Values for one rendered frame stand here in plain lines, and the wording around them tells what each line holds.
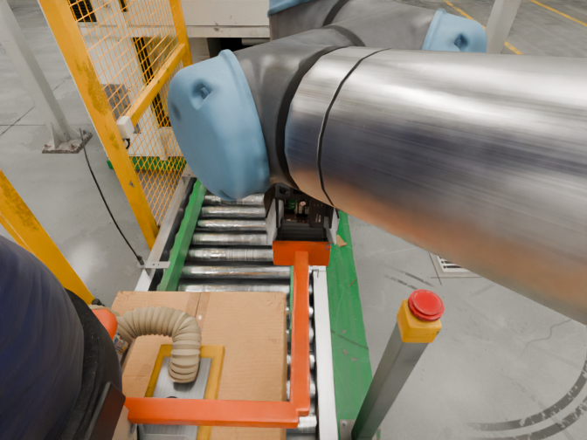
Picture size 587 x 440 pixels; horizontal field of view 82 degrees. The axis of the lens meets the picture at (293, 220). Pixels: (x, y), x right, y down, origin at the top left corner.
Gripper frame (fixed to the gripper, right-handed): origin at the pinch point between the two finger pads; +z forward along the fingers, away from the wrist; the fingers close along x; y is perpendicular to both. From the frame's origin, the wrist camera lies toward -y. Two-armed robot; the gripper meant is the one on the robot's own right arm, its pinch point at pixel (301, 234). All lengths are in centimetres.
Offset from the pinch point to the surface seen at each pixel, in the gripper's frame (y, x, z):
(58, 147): -219, -205, 120
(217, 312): -3.5, -18.2, 29.3
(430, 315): 2.2, 25.7, 20.3
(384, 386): 2, 24, 57
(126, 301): -6, -40, 29
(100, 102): -67, -63, 9
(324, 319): -23, 10, 64
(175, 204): -81, -56, 64
